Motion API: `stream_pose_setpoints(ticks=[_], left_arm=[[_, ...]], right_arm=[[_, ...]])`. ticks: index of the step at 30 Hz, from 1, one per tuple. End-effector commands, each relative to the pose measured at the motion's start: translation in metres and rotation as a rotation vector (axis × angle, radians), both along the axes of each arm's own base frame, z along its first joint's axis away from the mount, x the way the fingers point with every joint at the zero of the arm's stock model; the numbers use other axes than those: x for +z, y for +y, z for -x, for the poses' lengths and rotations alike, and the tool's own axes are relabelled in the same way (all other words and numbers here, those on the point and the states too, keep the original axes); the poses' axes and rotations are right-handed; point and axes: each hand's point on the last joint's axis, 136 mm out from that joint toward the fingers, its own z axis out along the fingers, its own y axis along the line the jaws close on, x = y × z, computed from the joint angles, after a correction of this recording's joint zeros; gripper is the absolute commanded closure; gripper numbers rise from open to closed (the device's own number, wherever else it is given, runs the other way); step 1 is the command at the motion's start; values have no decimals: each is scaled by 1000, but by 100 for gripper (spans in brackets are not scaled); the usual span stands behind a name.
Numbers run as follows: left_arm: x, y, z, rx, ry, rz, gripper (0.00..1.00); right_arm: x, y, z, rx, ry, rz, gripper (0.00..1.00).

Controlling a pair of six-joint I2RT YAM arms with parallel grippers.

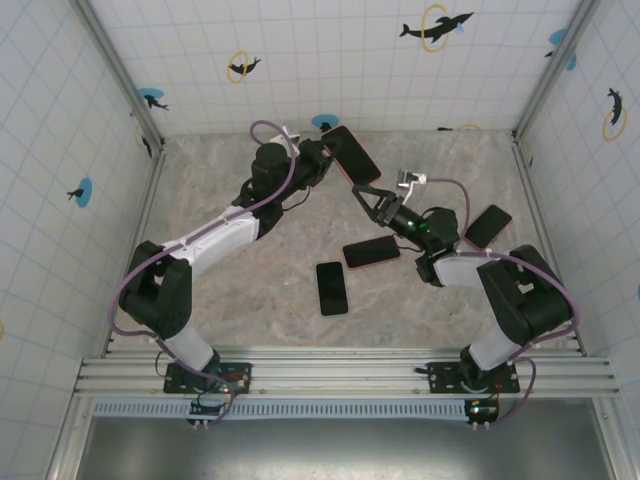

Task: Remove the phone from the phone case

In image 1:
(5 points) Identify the aluminium mounting beam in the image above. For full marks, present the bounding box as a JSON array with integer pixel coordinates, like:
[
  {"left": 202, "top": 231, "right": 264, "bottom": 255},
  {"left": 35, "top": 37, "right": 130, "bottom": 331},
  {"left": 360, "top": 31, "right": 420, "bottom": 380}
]
[{"left": 73, "top": 349, "right": 624, "bottom": 400}]

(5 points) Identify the small controller circuit board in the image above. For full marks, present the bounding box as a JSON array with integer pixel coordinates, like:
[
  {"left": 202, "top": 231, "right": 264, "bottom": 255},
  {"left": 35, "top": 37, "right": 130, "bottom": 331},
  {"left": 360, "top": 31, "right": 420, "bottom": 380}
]
[
  {"left": 463, "top": 397, "right": 502, "bottom": 431},
  {"left": 185, "top": 387, "right": 236, "bottom": 430}
]

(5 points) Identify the grey metal panel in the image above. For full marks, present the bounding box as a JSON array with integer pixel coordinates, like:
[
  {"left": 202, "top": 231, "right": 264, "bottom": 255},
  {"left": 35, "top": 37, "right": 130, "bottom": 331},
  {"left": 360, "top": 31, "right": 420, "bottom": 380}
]
[{"left": 74, "top": 414, "right": 614, "bottom": 480}]

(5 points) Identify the small dolphin yellow ring sticker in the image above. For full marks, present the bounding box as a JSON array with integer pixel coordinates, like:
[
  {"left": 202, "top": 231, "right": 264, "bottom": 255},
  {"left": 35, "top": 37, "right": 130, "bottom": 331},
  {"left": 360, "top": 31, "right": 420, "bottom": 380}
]
[{"left": 227, "top": 49, "right": 263, "bottom": 84}]

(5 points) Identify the aluminium table side rail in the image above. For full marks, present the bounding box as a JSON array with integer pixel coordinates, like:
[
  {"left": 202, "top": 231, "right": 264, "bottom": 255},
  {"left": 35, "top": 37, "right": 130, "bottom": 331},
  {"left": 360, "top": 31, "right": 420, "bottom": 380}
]
[
  {"left": 510, "top": 130, "right": 587, "bottom": 357},
  {"left": 101, "top": 147, "right": 169, "bottom": 357}
]

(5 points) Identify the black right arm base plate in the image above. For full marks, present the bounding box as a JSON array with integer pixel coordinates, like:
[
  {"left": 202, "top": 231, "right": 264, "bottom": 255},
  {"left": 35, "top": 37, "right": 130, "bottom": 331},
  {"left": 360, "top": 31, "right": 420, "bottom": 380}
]
[{"left": 427, "top": 360, "right": 521, "bottom": 396}]

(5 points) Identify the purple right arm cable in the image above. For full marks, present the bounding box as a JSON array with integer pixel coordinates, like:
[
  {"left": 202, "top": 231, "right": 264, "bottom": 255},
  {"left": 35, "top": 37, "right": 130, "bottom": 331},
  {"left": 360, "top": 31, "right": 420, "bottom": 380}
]
[{"left": 427, "top": 177, "right": 582, "bottom": 430}]

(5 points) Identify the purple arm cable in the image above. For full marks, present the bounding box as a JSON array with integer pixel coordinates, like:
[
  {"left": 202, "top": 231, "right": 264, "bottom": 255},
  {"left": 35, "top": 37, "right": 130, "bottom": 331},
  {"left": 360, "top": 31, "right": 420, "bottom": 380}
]
[
  {"left": 108, "top": 118, "right": 301, "bottom": 427},
  {"left": 427, "top": 177, "right": 582, "bottom": 430}
]

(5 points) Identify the large dolphin yellow ring sticker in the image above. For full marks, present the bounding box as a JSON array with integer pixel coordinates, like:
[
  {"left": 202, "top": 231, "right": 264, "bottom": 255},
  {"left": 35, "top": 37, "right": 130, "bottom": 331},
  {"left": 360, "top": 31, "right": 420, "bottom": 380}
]
[{"left": 398, "top": 2, "right": 476, "bottom": 54}]

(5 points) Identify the aluminium corner post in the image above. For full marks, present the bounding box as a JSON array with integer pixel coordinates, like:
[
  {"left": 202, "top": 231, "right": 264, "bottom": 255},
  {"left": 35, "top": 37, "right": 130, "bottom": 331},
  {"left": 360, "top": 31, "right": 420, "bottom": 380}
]
[
  {"left": 69, "top": 0, "right": 167, "bottom": 151},
  {"left": 510, "top": 0, "right": 601, "bottom": 144}
]

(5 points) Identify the white slotted cable duct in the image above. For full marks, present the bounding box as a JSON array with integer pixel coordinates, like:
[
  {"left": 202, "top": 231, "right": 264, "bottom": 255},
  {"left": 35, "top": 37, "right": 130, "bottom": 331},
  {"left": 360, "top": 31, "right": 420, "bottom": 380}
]
[{"left": 92, "top": 398, "right": 474, "bottom": 420}]

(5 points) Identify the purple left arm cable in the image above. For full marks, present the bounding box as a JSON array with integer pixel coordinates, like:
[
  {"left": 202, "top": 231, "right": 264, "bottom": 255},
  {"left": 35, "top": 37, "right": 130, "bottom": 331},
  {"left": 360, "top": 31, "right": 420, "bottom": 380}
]
[{"left": 108, "top": 118, "right": 301, "bottom": 427}]

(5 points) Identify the spiky creature yellow ring sticker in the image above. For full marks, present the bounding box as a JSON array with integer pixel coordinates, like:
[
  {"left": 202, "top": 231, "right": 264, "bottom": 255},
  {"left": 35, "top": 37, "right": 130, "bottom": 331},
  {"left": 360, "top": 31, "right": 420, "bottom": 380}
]
[{"left": 601, "top": 86, "right": 629, "bottom": 143}]

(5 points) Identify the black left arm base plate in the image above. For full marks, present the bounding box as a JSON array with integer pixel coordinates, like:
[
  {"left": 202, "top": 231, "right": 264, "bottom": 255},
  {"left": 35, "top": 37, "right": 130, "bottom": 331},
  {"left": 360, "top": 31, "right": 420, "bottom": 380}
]
[{"left": 163, "top": 360, "right": 254, "bottom": 396}]

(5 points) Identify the aluminium frame leg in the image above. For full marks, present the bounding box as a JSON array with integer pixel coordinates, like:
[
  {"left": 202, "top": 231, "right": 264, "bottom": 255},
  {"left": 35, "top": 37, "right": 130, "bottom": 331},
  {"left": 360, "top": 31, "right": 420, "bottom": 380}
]
[
  {"left": 47, "top": 394, "right": 99, "bottom": 480},
  {"left": 592, "top": 397, "right": 632, "bottom": 480}
]

